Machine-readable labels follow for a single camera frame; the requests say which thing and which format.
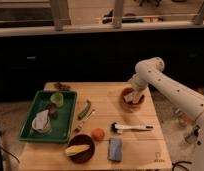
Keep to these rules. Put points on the orange fruit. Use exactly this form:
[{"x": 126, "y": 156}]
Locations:
[{"x": 98, "y": 134}]

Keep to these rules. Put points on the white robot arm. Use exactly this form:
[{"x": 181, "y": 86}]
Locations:
[{"x": 189, "y": 101}]

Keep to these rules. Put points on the green okra pod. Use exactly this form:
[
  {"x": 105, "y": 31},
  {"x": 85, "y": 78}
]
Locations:
[{"x": 85, "y": 110}]

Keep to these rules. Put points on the dark brown bowl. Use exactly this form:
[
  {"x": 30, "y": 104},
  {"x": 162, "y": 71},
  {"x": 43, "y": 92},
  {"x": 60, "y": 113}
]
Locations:
[{"x": 86, "y": 155}]

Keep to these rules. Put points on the blue sponge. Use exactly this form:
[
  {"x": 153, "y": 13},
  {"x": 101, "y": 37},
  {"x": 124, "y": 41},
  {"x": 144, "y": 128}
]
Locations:
[{"x": 114, "y": 150}]

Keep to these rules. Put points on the white handled dish brush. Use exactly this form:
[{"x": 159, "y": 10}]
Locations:
[{"x": 119, "y": 128}]

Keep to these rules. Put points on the brown dried cluster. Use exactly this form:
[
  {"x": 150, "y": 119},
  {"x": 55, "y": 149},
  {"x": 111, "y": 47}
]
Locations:
[{"x": 61, "y": 87}]

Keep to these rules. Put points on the white crumpled cloth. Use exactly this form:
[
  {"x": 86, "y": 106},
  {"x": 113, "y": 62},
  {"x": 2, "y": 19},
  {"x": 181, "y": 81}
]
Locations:
[{"x": 41, "y": 123}]

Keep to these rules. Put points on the orange bowl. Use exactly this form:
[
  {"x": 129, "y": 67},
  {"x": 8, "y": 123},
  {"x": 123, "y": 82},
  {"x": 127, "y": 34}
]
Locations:
[{"x": 131, "y": 105}]

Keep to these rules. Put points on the dark small cup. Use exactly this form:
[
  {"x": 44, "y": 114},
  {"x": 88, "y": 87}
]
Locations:
[{"x": 52, "y": 110}]

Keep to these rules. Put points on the small paint brush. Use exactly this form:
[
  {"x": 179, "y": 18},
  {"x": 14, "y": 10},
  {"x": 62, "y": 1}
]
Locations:
[{"x": 81, "y": 124}]

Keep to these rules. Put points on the green plastic tray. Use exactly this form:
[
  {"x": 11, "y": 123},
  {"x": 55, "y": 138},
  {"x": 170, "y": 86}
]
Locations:
[{"x": 60, "y": 126}]

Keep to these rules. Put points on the wooden railing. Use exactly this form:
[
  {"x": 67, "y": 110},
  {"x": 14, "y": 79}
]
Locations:
[{"x": 92, "y": 16}]

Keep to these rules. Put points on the green cup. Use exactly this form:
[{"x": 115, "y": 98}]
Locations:
[{"x": 57, "y": 98}]

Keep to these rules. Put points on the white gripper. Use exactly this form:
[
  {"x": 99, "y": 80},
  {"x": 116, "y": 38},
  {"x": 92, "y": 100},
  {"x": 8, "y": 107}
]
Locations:
[{"x": 136, "y": 95}]

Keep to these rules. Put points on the yellow corn cob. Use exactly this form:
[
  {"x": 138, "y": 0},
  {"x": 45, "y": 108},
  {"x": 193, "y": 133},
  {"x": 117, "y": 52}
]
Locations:
[{"x": 75, "y": 149}]

